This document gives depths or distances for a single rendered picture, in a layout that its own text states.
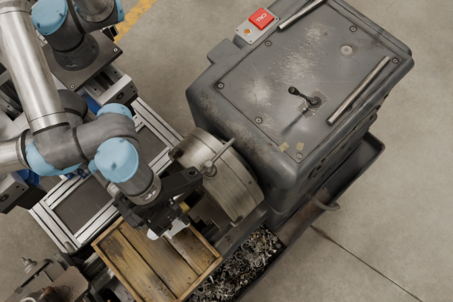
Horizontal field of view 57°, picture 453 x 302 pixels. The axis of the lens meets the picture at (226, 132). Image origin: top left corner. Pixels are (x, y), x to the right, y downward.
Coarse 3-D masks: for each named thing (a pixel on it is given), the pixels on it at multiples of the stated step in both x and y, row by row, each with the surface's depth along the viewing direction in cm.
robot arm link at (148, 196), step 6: (156, 180) 86; (150, 186) 84; (156, 186) 86; (144, 192) 83; (150, 192) 84; (156, 192) 86; (132, 198) 84; (138, 198) 84; (144, 198) 85; (150, 198) 85; (138, 204) 86
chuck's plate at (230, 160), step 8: (200, 128) 127; (200, 136) 124; (208, 136) 122; (208, 144) 121; (216, 144) 120; (216, 152) 119; (224, 152) 119; (224, 160) 118; (232, 160) 118; (232, 168) 118; (240, 168) 118; (240, 176) 118; (248, 176) 119; (248, 184) 120; (256, 184) 121; (256, 192) 123; (256, 200) 125
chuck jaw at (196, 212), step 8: (200, 200) 128; (208, 200) 127; (192, 208) 127; (200, 208) 126; (208, 208) 126; (216, 208) 125; (192, 216) 126; (200, 216) 125; (208, 216) 125; (216, 216) 124; (224, 216) 124; (240, 216) 125; (216, 224) 124; (224, 224) 124
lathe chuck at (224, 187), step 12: (180, 144) 127; (192, 144) 123; (204, 144) 121; (192, 156) 120; (204, 156) 119; (216, 168) 117; (228, 168) 118; (204, 180) 116; (216, 180) 117; (228, 180) 117; (240, 180) 119; (204, 192) 126; (216, 192) 116; (228, 192) 117; (240, 192) 119; (216, 204) 124; (228, 204) 118; (240, 204) 120; (252, 204) 124; (228, 216) 123
